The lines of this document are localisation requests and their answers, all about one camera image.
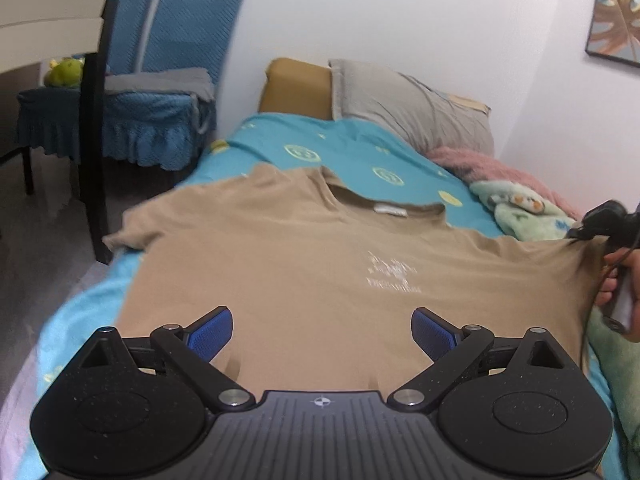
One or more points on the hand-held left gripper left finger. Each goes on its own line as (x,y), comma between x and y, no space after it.
(210,335)

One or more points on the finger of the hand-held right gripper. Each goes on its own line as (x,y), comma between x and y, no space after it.
(600,220)

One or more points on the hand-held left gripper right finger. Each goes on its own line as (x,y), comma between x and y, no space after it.
(432,335)

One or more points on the tan printed t-shirt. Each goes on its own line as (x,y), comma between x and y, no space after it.
(300,250)

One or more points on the person's right hand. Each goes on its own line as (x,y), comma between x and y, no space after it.
(632,270)

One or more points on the green cartoon fleece blanket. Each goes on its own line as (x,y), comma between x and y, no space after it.
(525,215)

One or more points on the pink fuzzy blanket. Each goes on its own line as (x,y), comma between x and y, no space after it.
(500,172)

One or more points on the framed gold leaf picture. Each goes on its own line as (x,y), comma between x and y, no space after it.
(617,15)

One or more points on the bed with teal smiley sheet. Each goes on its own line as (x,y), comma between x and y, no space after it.
(280,135)

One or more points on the grey pillow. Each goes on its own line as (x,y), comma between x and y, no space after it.
(400,105)

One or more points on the grey cloth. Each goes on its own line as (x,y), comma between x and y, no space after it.
(160,82)

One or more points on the mustard padded headboard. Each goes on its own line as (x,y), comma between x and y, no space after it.
(295,87)

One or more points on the green plush toy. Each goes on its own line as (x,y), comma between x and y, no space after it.
(63,72)

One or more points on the white desk with black legs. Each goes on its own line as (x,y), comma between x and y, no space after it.
(45,30)

